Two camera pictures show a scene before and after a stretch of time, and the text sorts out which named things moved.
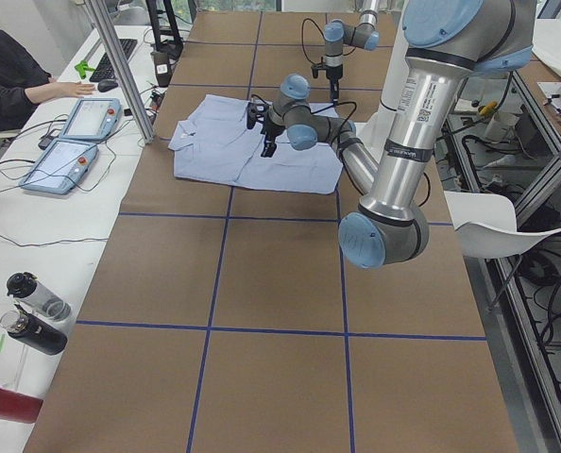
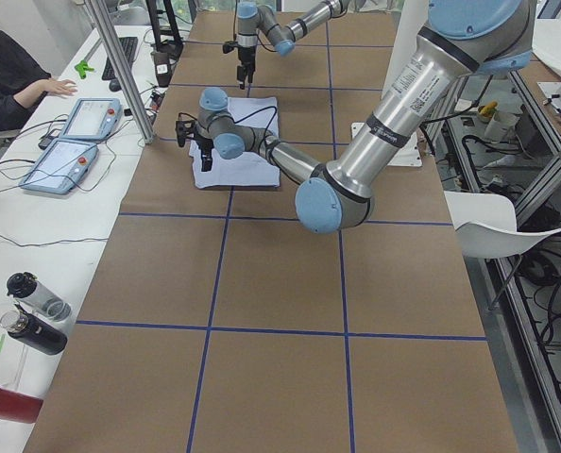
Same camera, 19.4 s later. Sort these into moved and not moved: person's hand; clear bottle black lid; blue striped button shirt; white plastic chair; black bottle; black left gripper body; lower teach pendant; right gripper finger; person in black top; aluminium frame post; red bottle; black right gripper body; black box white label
Moved: black left gripper body; black right gripper body; blue striped button shirt; person's hand; right gripper finger
Not moved: black bottle; white plastic chair; black box white label; person in black top; clear bottle black lid; red bottle; aluminium frame post; lower teach pendant
